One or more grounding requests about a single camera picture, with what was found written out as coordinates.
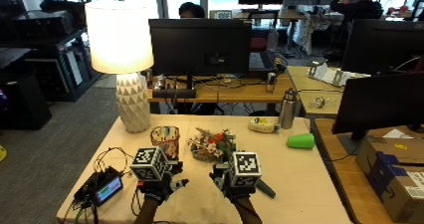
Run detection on dried flower bouquet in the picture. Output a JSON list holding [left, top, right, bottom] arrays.
[[187, 127, 238, 164]]

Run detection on black device with screen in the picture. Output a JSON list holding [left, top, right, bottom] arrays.
[[73, 165, 125, 208]]

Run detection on green plastic cup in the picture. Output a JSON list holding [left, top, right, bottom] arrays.
[[284, 132, 316, 150]]

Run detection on black laptop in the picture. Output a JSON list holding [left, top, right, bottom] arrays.
[[247, 50, 280, 78]]

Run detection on black shelf unit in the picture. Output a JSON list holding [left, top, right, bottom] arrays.
[[0, 8, 103, 103]]

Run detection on white table lamp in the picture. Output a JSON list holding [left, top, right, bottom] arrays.
[[83, 0, 155, 134]]

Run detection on brown cardboard box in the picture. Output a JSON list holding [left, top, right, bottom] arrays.
[[354, 136, 424, 224]]

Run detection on printed marker board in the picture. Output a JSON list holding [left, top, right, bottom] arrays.
[[208, 9, 234, 20]]

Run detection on white marker cube glove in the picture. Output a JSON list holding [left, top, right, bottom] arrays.
[[226, 150, 261, 188], [129, 146, 171, 182]]

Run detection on white yellow packet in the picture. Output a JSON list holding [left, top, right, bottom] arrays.
[[245, 116, 280, 134]]

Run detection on light wooden desk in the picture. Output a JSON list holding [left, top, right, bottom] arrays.
[[285, 65, 372, 119]]

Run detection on person's left hand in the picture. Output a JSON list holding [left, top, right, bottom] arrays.
[[136, 159, 191, 204]]

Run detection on white plastic holder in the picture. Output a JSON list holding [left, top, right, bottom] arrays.
[[305, 60, 370, 88]]

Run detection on silver drink can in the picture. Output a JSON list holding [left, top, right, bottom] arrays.
[[264, 72, 277, 94]]

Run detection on white marker cube left glove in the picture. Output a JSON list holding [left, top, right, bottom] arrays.
[[129, 146, 171, 182]]

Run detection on black computer case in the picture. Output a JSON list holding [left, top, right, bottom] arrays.
[[0, 72, 53, 130]]

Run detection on steel water bottle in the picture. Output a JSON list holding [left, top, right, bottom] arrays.
[[277, 88, 299, 130]]

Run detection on small shiny metal object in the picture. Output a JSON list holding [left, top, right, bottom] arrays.
[[308, 96, 329, 110]]

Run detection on black computer monitor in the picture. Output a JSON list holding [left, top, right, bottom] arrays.
[[340, 18, 424, 77], [331, 72, 424, 156], [148, 18, 252, 78]]

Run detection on white marker cube right glove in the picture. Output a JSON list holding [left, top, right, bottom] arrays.
[[226, 150, 261, 188]]

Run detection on person's right hand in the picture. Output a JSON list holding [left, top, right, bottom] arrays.
[[208, 163, 261, 202]]

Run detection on clear glass vase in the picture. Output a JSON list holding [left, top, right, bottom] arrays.
[[150, 125, 182, 161]]

